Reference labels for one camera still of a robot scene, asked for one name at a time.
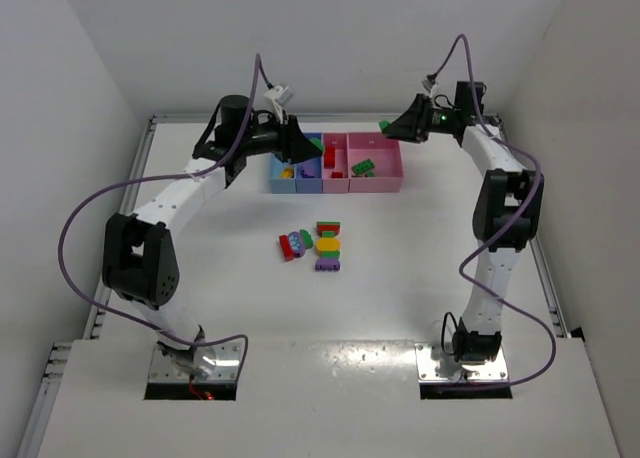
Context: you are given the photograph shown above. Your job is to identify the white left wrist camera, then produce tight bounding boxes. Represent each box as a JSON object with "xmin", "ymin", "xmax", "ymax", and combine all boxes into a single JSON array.
[{"xmin": 264, "ymin": 84, "xmax": 294, "ymax": 122}]

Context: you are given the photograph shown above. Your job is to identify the green lower lego brick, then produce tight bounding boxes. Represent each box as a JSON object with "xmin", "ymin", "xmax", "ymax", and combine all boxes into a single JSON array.
[{"xmin": 320, "ymin": 251, "xmax": 340, "ymax": 260}]

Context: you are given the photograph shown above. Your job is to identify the purple lotus lego brick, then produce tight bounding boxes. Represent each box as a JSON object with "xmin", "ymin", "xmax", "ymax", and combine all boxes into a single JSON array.
[{"xmin": 287, "ymin": 231, "xmax": 306, "ymax": 258}]

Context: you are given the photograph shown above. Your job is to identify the large pink container tray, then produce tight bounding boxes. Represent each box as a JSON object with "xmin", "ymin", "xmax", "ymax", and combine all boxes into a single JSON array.
[{"xmin": 347, "ymin": 132, "xmax": 404, "ymax": 193}]

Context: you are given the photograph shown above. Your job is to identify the red oval lego brick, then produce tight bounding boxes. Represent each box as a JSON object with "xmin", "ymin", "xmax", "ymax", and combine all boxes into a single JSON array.
[{"xmin": 324, "ymin": 146, "xmax": 336, "ymax": 169}]

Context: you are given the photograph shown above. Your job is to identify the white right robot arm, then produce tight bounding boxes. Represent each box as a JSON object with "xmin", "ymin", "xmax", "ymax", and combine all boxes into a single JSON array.
[{"xmin": 382, "ymin": 90, "xmax": 544, "ymax": 364}]

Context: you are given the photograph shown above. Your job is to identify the purple scalloped lego brick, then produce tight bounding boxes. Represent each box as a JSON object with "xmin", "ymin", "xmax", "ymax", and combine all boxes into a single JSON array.
[{"xmin": 314, "ymin": 257, "xmax": 341, "ymax": 271}]

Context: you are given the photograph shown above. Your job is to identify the red base lego brick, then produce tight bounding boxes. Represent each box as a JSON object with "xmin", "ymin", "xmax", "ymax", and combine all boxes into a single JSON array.
[{"xmin": 279, "ymin": 235, "xmax": 296, "ymax": 262}]

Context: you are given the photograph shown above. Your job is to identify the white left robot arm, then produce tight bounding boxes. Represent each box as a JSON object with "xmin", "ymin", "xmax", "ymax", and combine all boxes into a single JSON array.
[{"xmin": 102, "ymin": 88, "xmax": 321, "ymax": 350}]

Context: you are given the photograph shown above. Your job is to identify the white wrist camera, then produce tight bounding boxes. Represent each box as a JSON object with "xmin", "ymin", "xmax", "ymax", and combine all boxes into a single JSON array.
[
  {"xmin": 264, "ymin": 84, "xmax": 294, "ymax": 122},
  {"xmin": 421, "ymin": 73, "xmax": 440, "ymax": 95}
]

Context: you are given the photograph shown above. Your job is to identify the yellow oval lego brick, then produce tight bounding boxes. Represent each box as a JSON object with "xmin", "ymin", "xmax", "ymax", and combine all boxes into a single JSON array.
[{"xmin": 315, "ymin": 237, "xmax": 341, "ymax": 256}]

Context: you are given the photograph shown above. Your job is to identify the light blue container tray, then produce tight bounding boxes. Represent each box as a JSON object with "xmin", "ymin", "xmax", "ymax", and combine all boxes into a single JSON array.
[{"xmin": 268, "ymin": 155, "xmax": 296, "ymax": 194}]

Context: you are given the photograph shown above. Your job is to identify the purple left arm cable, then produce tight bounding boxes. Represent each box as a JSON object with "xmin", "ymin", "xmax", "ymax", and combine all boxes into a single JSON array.
[{"xmin": 57, "ymin": 53, "xmax": 274, "ymax": 357}]

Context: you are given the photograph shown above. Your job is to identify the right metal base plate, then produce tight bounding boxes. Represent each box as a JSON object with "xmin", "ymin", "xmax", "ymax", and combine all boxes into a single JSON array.
[{"xmin": 415, "ymin": 341, "xmax": 510, "ymax": 383}]

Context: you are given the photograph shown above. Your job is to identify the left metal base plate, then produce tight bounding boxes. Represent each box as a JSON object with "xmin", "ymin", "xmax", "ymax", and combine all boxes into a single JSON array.
[{"xmin": 148, "ymin": 342, "xmax": 244, "ymax": 384}]

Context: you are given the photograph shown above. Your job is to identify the green studded lego plate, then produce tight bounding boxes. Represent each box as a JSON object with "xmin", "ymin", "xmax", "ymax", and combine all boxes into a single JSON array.
[{"xmin": 351, "ymin": 159, "xmax": 375, "ymax": 176}]

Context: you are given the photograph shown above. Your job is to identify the green arched lego brick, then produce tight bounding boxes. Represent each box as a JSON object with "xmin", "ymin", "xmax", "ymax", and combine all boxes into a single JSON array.
[{"xmin": 299, "ymin": 229, "xmax": 313, "ymax": 250}]

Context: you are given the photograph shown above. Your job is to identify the metal base plate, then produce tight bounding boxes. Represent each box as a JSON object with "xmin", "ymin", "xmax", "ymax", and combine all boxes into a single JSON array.
[
  {"xmin": 148, "ymin": 342, "xmax": 244, "ymax": 384},
  {"xmin": 415, "ymin": 341, "xmax": 510, "ymax": 383}
]

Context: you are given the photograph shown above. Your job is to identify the small green lego brick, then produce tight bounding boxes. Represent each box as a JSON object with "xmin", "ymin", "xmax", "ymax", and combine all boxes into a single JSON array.
[{"xmin": 309, "ymin": 138, "xmax": 325, "ymax": 154}]

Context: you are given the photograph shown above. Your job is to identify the red semicircle lego brick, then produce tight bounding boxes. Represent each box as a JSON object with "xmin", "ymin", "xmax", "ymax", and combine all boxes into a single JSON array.
[{"xmin": 316, "ymin": 224, "xmax": 340, "ymax": 236}]

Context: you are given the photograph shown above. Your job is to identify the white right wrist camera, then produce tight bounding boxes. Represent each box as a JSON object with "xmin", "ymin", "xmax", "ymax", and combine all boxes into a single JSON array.
[{"xmin": 421, "ymin": 73, "xmax": 440, "ymax": 95}]

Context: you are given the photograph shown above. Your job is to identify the green lego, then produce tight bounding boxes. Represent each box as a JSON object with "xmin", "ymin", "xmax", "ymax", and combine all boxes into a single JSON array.
[{"xmin": 378, "ymin": 120, "xmax": 390, "ymax": 134}]

